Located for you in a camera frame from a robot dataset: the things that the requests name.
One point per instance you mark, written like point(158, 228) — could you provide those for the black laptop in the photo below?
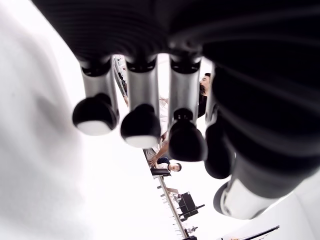
point(161, 172)

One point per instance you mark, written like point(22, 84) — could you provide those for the person in white shirt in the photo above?
point(165, 115)

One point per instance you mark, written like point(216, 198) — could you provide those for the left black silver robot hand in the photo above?
point(237, 62)

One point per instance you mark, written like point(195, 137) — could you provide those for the person with black hair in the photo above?
point(175, 168)

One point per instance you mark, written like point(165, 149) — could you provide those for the black box case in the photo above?
point(188, 205)

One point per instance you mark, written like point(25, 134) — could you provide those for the long metal rail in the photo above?
point(172, 207)

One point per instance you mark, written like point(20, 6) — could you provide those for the person in black clothes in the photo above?
point(203, 100)

